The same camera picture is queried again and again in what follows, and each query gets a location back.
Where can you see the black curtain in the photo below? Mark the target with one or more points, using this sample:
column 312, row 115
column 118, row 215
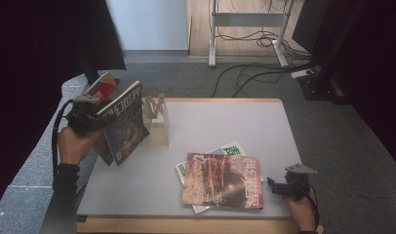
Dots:
column 40, row 39
column 375, row 65

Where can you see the dark blue illustrated magazine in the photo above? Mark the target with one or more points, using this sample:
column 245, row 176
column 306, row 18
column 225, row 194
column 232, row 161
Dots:
column 127, row 126

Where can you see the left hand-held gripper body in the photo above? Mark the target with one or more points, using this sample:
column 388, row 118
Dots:
column 82, row 117

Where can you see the black stand base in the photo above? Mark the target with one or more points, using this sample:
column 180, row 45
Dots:
column 319, row 89

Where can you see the dark monitor panel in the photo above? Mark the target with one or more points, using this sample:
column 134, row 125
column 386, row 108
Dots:
column 305, row 22

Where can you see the person's left hand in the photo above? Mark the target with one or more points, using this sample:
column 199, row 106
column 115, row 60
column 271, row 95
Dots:
column 72, row 146

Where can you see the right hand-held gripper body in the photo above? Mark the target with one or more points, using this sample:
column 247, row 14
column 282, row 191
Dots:
column 295, row 183

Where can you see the grey metal desk frame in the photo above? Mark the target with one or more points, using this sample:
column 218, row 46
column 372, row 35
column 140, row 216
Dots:
column 248, row 19

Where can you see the person's right hand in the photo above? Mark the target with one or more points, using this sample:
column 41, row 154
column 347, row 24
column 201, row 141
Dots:
column 301, row 213

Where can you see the red-brown cover magazine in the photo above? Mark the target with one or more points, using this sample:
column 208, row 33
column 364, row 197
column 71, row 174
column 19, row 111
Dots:
column 222, row 180

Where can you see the grey upholstered sofa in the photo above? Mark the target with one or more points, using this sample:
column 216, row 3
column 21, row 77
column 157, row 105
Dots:
column 27, row 182

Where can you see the beige expandable book rack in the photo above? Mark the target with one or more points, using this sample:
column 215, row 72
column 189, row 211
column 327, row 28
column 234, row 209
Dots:
column 158, row 130

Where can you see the white power strip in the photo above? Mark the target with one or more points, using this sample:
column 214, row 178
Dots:
column 301, row 73

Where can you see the red label portrait magazine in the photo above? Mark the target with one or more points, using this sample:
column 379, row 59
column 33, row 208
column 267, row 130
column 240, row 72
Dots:
column 103, row 87

